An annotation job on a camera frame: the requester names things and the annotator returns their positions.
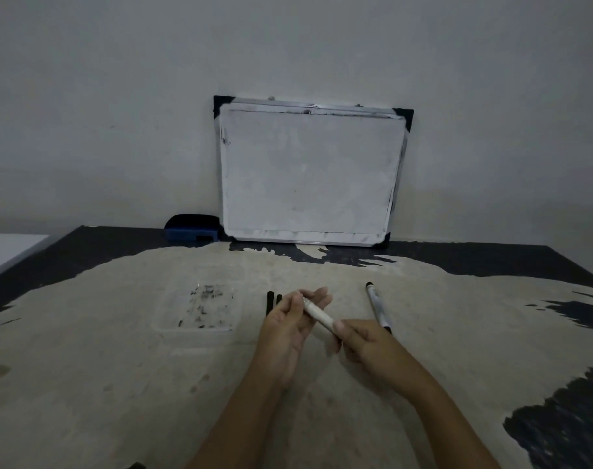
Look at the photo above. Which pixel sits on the person's left hand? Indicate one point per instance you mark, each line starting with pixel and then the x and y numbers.
pixel 282 336

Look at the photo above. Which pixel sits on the person's right hand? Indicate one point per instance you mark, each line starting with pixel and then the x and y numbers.
pixel 374 351

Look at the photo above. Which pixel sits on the person's left forearm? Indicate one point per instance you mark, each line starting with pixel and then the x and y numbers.
pixel 243 424

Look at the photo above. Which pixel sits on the person's right thumb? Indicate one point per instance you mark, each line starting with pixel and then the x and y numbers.
pixel 346 329

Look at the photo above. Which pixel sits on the clear plastic tray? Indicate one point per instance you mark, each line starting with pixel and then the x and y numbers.
pixel 201 310

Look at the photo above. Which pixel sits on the white marker with black cap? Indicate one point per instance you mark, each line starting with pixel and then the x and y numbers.
pixel 377 307

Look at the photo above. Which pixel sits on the white marker without cap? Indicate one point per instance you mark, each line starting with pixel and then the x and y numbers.
pixel 320 317

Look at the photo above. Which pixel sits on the person's left thumb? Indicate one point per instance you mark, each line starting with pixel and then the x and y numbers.
pixel 290 310

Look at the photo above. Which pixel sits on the white framed whiteboard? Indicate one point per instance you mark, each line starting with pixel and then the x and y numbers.
pixel 306 175

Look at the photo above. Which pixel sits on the person's right forearm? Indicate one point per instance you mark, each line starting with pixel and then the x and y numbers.
pixel 448 429

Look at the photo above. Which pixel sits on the black marker cap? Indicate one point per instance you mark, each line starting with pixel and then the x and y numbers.
pixel 269 303

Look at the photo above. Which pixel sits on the blue whiteboard eraser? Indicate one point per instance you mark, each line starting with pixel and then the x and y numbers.
pixel 191 228

